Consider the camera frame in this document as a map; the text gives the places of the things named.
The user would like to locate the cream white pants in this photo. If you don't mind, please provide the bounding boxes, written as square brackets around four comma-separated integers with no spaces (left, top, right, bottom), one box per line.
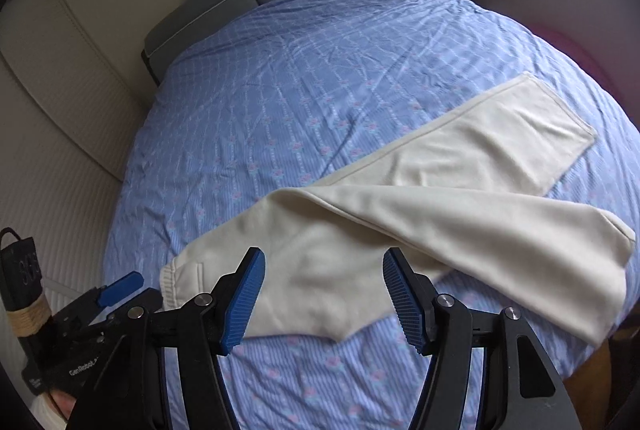
[160,73,636,344]

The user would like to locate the person left hand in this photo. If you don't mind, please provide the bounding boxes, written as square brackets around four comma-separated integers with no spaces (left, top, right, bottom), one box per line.
[48,389,76,420]

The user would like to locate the cream ribbed wardrobe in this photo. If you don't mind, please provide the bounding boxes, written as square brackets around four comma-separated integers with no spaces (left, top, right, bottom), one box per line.
[1,0,146,311]

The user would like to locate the blue floral bed sheet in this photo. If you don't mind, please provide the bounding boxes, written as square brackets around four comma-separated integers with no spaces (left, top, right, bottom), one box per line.
[104,0,639,429]

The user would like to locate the black bag with rope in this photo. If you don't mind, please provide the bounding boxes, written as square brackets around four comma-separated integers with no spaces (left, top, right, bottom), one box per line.
[1,227,52,355]

